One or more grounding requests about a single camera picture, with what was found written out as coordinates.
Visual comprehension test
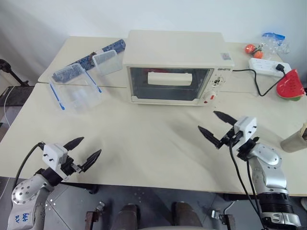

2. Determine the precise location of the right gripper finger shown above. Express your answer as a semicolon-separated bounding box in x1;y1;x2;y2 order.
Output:
213;110;236;126
197;126;223;150

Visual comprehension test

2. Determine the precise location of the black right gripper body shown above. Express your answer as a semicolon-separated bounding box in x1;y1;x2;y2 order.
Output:
215;124;243;150

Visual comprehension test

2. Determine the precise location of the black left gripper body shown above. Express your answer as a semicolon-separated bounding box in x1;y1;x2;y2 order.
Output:
60;155;83;179

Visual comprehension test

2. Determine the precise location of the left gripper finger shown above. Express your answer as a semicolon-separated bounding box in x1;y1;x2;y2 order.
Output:
63;137;85;151
80;149;103;172

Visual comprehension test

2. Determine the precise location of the cream toaster oven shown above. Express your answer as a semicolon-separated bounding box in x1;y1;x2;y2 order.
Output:
122;30;235;107

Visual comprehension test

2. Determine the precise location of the clear container with blue clips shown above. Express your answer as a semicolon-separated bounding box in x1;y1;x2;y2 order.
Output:
48;63;103;114

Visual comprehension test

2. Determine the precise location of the white power strip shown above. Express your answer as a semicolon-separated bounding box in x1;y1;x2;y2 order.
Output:
248;57;292;78

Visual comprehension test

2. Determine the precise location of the beige cylinder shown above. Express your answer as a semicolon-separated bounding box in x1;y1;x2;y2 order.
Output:
280;122;307;153

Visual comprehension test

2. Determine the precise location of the dark rounded shape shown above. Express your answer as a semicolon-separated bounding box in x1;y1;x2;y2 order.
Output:
117;203;142;230

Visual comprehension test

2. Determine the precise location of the red watermelon slice toy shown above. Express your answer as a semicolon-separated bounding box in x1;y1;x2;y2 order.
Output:
276;69;305;103

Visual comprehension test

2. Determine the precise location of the small clear plastic container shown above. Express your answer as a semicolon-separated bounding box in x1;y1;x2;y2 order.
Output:
92;49;123;77

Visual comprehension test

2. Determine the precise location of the clear plastic bag blue strip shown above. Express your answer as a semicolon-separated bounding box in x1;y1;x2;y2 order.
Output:
260;32;291;58

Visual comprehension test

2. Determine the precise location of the black metal stand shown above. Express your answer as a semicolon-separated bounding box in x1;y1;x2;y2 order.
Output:
0;58;30;87

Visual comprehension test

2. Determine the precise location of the blue patterned rolled mat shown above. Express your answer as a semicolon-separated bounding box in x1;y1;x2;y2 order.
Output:
51;39;127;83

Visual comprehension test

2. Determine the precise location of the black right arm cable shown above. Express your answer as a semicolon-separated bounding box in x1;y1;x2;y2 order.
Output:
228;140;263;215

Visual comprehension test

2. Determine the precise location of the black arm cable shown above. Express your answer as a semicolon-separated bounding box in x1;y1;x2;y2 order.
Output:
228;140;263;215
13;142;46;190

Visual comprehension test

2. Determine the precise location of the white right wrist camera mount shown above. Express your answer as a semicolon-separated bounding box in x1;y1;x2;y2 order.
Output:
233;115;258;147

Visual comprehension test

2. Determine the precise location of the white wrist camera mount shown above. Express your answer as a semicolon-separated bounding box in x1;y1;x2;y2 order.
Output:
42;143;69;172
233;115;258;147

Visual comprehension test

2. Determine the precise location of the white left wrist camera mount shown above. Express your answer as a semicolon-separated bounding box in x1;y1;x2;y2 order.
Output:
42;143;69;172

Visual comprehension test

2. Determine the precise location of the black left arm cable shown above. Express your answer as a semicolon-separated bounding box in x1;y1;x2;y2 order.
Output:
13;142;46;190

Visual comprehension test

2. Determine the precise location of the black power cable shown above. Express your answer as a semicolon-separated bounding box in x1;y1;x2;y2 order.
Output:
231;69;286;97

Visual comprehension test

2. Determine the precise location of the white thin cable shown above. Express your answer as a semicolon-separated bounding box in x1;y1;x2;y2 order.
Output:
2;88;12;128

